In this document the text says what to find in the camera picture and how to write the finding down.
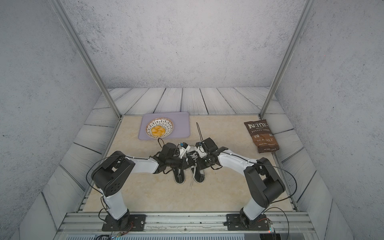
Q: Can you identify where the aluminium front rail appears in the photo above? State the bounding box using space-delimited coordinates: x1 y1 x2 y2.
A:
54 208 318 240

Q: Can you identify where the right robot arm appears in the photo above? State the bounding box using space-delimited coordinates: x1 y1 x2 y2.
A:
196 138 286 224

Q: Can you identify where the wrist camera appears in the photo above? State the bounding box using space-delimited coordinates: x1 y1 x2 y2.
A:
178 143 191 159
195 142 207 159

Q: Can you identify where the patterned ceramic bowl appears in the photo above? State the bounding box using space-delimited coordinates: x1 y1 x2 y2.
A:
145 118 174 139

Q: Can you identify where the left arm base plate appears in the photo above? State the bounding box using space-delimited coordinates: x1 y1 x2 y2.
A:
102 214 147 232

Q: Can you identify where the black canvas sneaker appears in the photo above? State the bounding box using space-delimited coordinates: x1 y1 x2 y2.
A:
187 151 205 184
172 168 186 185

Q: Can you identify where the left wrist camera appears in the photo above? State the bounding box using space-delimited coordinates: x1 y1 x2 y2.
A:
178 143 191 159

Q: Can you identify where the lavender tray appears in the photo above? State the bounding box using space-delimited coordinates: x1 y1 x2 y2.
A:
139 112 191 140

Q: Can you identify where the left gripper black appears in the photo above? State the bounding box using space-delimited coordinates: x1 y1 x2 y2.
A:
165 156 196 170

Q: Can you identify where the left aluminium frame post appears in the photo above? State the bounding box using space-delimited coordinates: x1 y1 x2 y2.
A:
49 0 123 120

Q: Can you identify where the aluminium frame post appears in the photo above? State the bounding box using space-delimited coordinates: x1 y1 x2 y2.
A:
259 0 316 119
49 0 123 120

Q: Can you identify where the right aluminium frame post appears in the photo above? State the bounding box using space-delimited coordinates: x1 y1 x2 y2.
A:
259 0 316 119

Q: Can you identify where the brown potato chips bag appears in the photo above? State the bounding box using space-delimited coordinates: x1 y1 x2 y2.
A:
244 120 280 154

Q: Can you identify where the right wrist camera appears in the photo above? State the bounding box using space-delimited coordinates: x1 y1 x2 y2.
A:
195 142 207 159

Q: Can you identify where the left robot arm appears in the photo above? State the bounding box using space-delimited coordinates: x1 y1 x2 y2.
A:
91 143 196 221

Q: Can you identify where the yellow bread roll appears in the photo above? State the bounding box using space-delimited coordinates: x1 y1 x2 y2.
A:
151 126 166 137

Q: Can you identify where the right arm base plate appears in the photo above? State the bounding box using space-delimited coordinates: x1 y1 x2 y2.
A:
224 214 271 232

